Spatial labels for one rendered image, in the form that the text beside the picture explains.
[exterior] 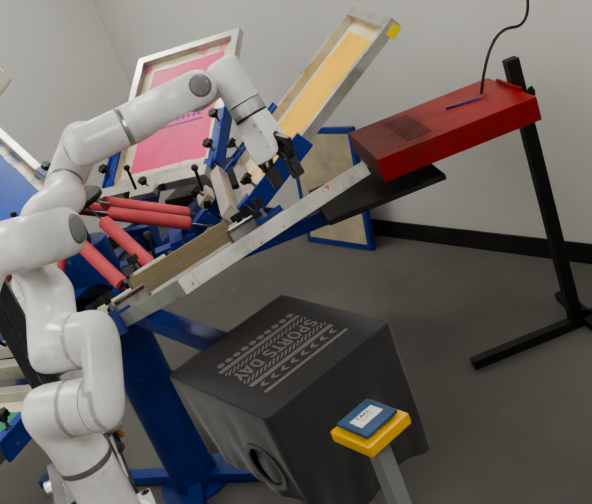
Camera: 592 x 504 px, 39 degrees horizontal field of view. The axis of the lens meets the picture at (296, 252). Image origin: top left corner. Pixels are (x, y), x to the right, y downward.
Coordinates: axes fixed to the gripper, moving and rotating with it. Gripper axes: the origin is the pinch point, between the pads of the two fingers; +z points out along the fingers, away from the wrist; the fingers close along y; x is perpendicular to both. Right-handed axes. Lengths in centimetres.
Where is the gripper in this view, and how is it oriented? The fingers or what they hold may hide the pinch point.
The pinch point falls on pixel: (287, 177)
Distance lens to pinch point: 182.2
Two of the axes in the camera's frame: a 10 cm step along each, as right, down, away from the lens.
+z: 5.0, 8.5, 1.3
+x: 7.3, -5.0, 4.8
